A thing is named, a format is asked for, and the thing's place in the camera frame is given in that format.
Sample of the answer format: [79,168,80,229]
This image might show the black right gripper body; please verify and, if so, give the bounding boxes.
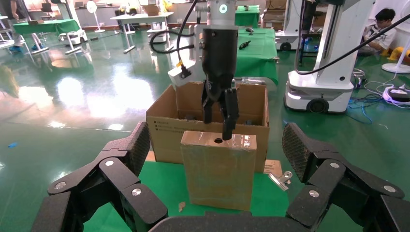
[201,27,239,103]

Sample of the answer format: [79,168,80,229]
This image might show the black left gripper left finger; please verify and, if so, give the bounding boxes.
[30,121,169,232]

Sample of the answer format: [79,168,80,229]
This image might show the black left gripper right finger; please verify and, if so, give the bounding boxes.
[281,122,410,232]

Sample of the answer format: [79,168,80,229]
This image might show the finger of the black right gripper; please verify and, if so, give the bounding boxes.
[202,80,214,125]
[219,88,240,141]

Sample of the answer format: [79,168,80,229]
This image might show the small taped cardboard box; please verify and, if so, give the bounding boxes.
[180,130,258,212]

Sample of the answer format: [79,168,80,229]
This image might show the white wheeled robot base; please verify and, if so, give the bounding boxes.
[59,29,88,45]
[146,21,170,44]

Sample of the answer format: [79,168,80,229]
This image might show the large open cardboard carton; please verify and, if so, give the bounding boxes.
[146,81,271,174]

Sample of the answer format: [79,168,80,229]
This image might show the stacked brown cardboard boxes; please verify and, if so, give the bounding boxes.
[261,0,287,31]

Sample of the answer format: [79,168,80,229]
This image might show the small brown cardboard box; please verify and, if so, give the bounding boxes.
[142,3,161,16]

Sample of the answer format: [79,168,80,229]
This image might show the green cloth covered table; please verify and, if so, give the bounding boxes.
[234,4,261,29]
[13,19,82,55]
[234,28,279,86]

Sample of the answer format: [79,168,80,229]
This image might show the green table cloth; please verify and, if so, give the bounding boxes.
[82,161,291,232]

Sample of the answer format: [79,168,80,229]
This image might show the silver metal binder clip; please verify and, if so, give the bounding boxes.
[268,171,293,192]

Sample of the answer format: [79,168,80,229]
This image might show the white robot with column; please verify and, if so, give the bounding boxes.
[275,0,303,52]

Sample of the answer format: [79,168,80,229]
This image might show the white work table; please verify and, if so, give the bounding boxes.
[110,12,175,54]

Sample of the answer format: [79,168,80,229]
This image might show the large white wheeled robot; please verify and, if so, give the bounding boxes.
[283,0,375,114]

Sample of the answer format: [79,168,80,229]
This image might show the white power strip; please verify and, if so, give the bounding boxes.
[382,85,410,106]

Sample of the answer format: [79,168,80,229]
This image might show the white round fan stand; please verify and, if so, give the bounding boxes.
[381,38,410,75]

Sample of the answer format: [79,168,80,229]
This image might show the white standing fan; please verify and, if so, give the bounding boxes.
[86,0,106,34]

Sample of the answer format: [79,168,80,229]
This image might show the yellow plastic object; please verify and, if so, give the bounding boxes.
[381,46,410,63]

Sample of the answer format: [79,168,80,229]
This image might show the seated person with glasses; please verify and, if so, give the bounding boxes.
[357,8,398,57]

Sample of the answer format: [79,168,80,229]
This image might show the standing person dark shirt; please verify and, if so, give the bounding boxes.
[0,0,31,54]

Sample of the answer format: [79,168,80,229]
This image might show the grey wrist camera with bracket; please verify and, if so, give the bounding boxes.
[168,25,206,87]

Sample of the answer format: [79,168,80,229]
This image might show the thick braided black cable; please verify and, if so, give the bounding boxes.
[149,0,198,71]

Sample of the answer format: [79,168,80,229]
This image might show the blue floor cable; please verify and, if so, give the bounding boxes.
[346,96,385,125]

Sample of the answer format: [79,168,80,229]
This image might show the thin dark cable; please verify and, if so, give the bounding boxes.
[294,0,410,75]

